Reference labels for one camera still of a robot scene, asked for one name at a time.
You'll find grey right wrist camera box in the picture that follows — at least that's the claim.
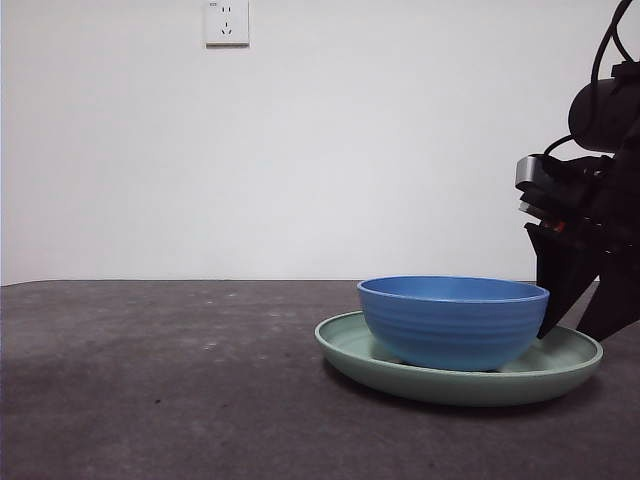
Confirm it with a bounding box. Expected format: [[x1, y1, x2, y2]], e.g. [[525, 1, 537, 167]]
[[514, 155, 547, 194]]

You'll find green round plate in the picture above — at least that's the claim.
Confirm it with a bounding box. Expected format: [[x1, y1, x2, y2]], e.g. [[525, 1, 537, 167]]
[[314, 310, 604, 407]]

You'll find white wall socket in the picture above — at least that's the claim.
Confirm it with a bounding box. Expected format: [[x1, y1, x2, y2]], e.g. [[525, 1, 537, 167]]
[[204, 0, 251, 50]]

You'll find blue ribbed bowl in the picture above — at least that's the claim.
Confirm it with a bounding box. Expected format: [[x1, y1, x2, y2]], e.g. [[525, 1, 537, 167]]
[[356, 275, 551, 372]]

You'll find black cable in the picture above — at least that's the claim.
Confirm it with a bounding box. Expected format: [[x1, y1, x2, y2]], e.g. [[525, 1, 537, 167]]
[[613, 14, 640, 64], [591, 0, 635, 96], [542, 133, 577, 161]]

